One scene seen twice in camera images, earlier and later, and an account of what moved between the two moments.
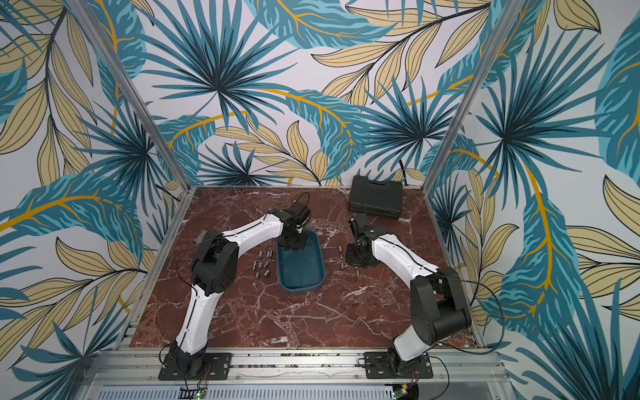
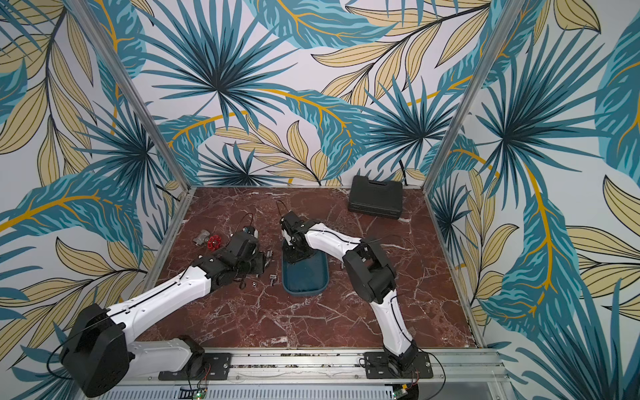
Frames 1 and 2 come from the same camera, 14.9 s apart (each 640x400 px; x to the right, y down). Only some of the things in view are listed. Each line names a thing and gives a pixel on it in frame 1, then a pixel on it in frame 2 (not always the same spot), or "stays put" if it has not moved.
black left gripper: x=295 y=245 → x=260 y=258
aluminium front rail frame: x=460 y=374 stays put
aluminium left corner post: x=142 y=107 stays put
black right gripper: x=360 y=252 → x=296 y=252
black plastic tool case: x=376 y=198 stays put
